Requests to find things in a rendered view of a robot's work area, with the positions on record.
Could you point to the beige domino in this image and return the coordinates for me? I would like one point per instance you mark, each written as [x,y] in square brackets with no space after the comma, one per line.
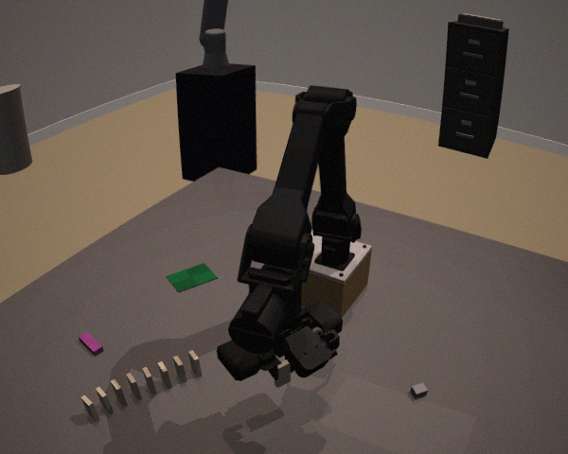
[134,387]
[195,364]
[180,369]
[119,393]
[104,400]
[90,408]
[149,380]
[284,373]
[164,374]

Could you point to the purple domino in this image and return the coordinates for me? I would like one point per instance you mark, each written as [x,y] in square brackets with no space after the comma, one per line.
[91,344]

